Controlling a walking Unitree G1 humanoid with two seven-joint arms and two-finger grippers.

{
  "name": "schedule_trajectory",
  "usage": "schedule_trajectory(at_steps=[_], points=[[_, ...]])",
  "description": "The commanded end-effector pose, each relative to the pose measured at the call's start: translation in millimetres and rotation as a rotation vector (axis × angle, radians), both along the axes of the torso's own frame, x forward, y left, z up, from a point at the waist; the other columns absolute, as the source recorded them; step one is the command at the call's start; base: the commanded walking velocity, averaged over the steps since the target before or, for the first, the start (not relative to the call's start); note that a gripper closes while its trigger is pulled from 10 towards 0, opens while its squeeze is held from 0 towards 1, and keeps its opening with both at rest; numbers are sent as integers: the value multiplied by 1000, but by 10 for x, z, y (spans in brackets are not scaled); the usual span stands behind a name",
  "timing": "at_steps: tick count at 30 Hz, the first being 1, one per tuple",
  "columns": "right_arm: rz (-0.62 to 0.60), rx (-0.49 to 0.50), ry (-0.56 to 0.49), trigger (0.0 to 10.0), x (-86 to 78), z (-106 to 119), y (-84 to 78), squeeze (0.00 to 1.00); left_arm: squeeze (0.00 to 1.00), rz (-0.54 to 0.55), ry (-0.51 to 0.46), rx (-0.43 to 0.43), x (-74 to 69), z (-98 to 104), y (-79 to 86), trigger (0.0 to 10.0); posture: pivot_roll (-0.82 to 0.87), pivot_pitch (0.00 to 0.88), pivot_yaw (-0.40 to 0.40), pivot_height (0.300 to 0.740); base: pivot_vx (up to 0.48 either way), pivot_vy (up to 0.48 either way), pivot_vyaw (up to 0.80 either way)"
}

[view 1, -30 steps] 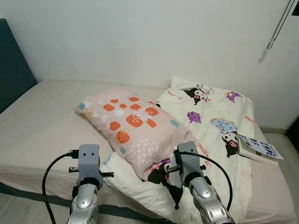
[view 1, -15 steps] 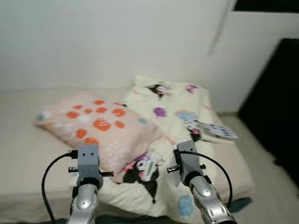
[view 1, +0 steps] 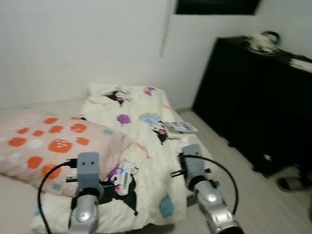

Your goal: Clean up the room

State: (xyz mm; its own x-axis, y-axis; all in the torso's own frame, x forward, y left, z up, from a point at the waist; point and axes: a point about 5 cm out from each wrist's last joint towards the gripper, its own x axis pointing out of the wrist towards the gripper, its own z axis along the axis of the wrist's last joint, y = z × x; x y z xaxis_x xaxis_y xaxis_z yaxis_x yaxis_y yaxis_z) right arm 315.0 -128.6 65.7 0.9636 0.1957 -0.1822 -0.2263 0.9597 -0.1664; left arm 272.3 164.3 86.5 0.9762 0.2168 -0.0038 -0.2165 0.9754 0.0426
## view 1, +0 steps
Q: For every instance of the beige mattress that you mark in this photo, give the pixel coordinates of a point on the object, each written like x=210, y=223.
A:
x=14, y=209

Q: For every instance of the cream cartoon print blanket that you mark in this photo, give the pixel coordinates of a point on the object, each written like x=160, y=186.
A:
x=146, y=175

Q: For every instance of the dark window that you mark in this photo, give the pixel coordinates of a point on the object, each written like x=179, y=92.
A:
x=214, y=6

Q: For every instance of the black dresser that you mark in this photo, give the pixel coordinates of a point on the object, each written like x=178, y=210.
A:
x=243, y=107

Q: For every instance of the white cloth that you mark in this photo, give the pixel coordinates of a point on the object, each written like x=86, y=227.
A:
x=302, y=64

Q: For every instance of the white printed card pack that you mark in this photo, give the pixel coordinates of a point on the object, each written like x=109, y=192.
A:
x=181, y=127

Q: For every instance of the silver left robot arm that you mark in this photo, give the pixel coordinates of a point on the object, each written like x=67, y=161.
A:
x=84, y=214

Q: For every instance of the dark slipper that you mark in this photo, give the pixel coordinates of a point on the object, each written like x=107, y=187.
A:
x=292, y=184

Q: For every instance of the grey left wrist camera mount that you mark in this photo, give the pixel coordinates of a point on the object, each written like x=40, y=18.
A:
x=89, y=168

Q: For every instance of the pink pillow with orange prints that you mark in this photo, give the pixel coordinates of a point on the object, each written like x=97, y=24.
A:
x=97, y=151

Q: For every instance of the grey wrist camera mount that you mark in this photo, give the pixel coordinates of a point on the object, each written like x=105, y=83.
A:
x=89, y=168
x=193, y=163

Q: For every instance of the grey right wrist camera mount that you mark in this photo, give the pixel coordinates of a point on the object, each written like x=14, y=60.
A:
x=193, y=163

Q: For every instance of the white device with green stripe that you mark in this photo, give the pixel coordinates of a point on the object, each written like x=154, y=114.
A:
x=126, y=180

